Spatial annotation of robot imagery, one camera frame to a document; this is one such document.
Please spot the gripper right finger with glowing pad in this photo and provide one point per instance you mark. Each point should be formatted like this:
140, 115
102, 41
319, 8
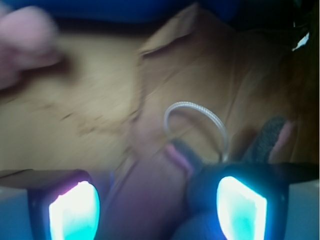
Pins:
269, 201

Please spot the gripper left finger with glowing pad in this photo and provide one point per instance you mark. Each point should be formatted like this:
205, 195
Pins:
48, 205

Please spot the gray plush animal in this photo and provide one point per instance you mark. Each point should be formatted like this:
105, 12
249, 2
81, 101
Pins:
203, 180

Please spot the brown paper bag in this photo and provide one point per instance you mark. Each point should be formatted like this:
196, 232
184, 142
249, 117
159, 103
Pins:
106, 99

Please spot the pink plush bunny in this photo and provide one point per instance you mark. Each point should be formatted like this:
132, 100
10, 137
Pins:
28, 40

